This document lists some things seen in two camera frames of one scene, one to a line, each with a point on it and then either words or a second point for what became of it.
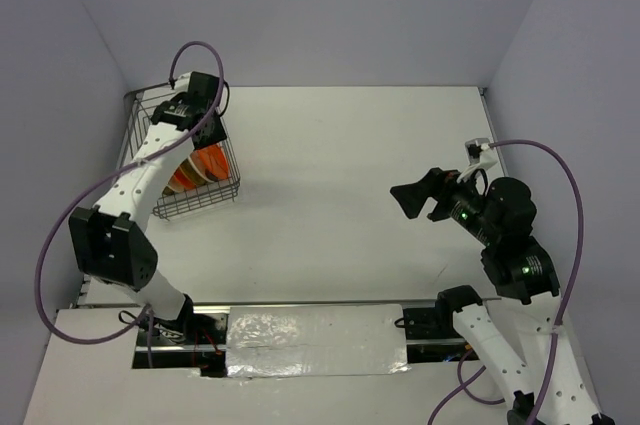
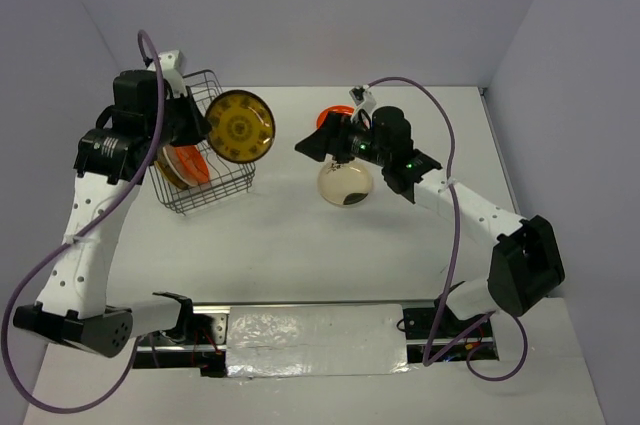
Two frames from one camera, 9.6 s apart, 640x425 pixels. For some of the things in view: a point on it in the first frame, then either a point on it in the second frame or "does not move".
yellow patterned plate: [191, 172] -> [242, 126]
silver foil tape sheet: [313, 340] does not move
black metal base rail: [201, 340] does not move
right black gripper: [411, 195] -> [325, 141]
